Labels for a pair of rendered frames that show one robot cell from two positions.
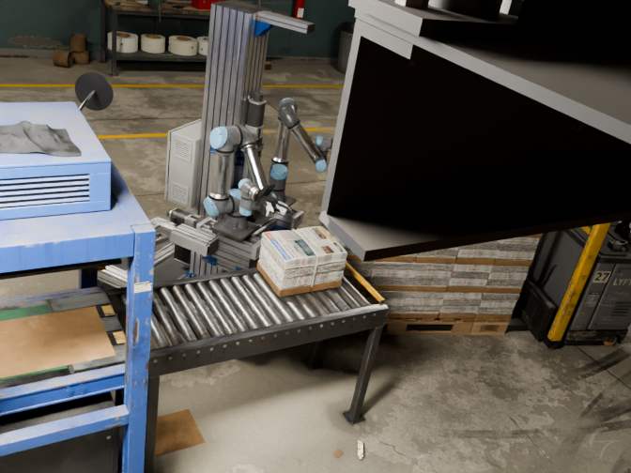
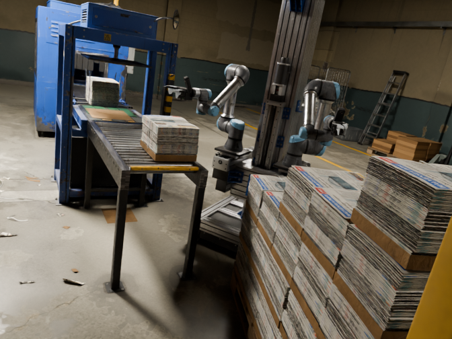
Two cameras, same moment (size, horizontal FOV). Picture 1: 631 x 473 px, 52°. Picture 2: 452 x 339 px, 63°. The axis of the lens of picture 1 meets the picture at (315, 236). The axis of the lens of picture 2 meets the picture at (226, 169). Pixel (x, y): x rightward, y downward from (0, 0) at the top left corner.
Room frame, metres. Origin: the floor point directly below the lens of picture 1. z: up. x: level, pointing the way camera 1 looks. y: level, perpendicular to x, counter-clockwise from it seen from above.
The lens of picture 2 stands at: (3.61, -2.38, 1.50)
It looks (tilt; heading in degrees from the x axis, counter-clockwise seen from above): 17 degrees down; 94
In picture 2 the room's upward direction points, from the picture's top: 10 degrees clockwise
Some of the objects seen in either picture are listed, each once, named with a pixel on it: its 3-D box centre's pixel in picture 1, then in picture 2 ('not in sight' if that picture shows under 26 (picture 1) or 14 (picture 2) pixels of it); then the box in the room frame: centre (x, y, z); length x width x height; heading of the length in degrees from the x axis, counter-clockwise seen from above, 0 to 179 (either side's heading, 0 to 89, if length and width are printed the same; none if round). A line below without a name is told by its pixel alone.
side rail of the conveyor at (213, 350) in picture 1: (272, 338); (103, 147); (2.54, 0.11, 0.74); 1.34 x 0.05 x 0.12; 124
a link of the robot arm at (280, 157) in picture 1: (283, 139); (321, 119); (4.05, 0.32, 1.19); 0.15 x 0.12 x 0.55; 5
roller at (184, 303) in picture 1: (191, 313); (128, 133); (2.57, 0.53, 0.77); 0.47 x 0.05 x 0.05; 34
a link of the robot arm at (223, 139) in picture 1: (222, 172); (230, 99); (3.36, 0.58, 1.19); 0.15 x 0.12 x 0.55; 134
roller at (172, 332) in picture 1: (164, 318); (124, 129); (2.49, 0.64, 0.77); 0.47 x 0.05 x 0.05; 34
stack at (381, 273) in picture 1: (399, 271); (296, 284); (3.97, -0.63, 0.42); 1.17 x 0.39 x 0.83; 107
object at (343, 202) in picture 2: not in sight; (371, 205); (4.08, -1.04, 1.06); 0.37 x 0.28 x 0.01; 18
